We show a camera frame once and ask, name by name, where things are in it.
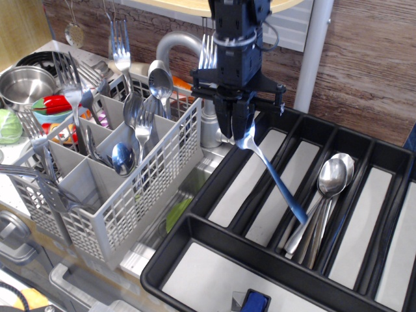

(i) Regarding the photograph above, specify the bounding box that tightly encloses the big steel spoon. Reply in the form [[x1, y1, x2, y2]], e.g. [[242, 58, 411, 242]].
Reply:
[[235, 122, 308, 224]]

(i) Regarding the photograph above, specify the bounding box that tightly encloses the grey metal pole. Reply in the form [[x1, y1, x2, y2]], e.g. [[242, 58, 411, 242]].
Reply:
[[294, 0, 334, 113]]

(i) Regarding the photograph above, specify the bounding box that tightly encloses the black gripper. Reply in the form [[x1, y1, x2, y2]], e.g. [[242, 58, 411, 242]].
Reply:
[[209, 1, 286, 140]]

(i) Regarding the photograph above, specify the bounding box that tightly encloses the grey toy faucet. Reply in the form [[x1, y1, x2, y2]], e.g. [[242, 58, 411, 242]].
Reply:
[[157, 31, 240, 144]]

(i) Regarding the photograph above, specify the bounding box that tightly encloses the steel pot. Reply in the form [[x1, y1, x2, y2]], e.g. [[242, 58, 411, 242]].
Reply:
[[1, 66, 57, 111]]

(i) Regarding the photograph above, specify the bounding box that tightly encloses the grey plastic cutlery basket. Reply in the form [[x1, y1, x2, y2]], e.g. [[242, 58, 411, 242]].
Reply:
[[12, 86, 202, 268]]

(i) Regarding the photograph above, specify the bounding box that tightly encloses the steel spoon rear right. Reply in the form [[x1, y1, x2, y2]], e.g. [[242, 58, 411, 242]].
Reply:
[[148, 60, 174, 120]]

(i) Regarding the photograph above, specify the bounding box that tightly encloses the steel fork lying front left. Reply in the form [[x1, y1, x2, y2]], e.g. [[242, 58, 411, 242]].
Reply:
[[1, 164, 96, 214]]

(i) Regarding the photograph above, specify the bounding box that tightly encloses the black stove burner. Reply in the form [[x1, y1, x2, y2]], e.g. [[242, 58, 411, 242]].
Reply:
[[14, 51, 70, 78]]

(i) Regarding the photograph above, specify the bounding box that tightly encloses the hanging strainer ladle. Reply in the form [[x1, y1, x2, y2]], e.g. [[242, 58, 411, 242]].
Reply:
[[64, 0, 85, 49]]

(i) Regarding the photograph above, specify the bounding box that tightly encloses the green toy in sink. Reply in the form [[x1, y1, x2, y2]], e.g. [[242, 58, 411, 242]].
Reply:
[[166, 198, 192, 233]]

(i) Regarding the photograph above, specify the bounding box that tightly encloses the steel fork centre compartment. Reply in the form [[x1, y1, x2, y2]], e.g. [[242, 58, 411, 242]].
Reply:
[[135, 96, 155, 164]]

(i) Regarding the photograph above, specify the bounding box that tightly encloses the steel fork far left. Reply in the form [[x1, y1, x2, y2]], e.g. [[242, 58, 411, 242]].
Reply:
[[16, 110, 57, 182]]

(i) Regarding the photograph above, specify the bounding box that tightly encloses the blue object bottom edge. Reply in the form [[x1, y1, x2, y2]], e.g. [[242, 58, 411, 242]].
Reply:
[[231, 289, 271, 312]]

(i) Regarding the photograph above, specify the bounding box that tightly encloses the orange toy carrot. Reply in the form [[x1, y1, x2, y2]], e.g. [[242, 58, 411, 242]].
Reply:
[[172, 76, 191, 98]]

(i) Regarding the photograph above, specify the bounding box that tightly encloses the steel fork left tall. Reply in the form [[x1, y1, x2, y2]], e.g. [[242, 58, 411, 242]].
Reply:
[[52, 52, 87, 155]]

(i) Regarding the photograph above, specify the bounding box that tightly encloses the green toy cabbage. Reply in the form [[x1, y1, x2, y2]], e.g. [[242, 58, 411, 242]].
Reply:
[[1, 109, 23, 144]]

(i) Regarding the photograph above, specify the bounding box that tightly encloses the tall steel fork rear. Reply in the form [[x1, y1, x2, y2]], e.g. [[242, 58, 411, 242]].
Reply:
[[110, 19, 133, 93]]

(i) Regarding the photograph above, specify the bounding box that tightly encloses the steel fork by faucet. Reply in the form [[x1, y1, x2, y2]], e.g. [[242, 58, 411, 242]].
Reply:
[[198, 34, 217, 69]]

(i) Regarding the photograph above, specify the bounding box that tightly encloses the steel spoon front centre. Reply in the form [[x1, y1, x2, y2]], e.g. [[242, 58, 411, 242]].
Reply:
[[112, 142, 136, 177]]

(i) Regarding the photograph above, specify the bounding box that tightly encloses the small dark spoon in basket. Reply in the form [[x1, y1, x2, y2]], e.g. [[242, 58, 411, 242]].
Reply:
[[81, 89, 101, 125]]

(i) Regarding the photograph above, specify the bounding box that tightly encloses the red toy pepper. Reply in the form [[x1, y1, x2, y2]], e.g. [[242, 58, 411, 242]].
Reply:
[[32, 95, 72, 116]]

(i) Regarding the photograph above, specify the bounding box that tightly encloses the top steel spoon in tray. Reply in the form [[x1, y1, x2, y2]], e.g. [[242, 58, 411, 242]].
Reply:
[[284, 159, 347, 255]]

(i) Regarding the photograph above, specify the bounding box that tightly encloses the yellow toy bottom left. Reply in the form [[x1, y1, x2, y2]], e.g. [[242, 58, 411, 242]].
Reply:
[[21, 289, 49, 310]]

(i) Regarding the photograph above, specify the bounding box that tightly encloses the black cutlery tray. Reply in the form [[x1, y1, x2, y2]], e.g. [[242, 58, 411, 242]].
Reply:
[[140, 109, 415, 311]]

